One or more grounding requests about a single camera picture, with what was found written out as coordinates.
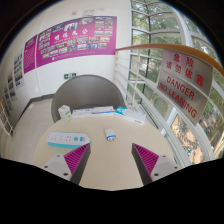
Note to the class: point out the white and teal power strip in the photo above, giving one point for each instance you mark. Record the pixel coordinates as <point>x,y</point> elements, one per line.
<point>65,139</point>

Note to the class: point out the orange wooden handrail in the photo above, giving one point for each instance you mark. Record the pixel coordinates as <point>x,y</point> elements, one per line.
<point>150,46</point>

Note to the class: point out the flat white blue-striped box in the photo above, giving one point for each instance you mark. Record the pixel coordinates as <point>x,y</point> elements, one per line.
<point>103,110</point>
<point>82,113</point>

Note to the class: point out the white photo wall poster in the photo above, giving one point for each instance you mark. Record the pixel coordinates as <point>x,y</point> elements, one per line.
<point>18,68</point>
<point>11,85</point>

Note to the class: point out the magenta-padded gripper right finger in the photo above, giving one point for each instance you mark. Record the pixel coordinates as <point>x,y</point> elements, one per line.
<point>165,165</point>

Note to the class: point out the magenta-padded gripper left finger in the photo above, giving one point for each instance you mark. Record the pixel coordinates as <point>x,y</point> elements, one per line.
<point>55,164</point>

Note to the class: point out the white-framed glass window wall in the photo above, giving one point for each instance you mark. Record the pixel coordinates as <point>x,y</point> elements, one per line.
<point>150,23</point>

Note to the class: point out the large purple photo poster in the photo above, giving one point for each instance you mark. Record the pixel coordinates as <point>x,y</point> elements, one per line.
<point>76,46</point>

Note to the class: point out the silver red-lettered warning sign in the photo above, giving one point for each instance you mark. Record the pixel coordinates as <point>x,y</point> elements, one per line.
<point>183,86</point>

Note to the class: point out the narrow purple text poster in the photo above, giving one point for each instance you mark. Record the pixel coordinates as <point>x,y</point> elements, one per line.
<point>30,55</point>

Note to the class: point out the green exit sign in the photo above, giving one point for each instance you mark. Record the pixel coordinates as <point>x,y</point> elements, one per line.
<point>70,76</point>

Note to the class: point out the grey rounded tub chair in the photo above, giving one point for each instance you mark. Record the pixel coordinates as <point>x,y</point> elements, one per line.
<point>88,91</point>

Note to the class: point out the small upright white carton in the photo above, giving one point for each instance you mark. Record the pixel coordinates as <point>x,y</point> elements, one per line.
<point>64,113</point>

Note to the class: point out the white metal railing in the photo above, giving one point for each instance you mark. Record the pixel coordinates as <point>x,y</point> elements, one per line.
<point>116,66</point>

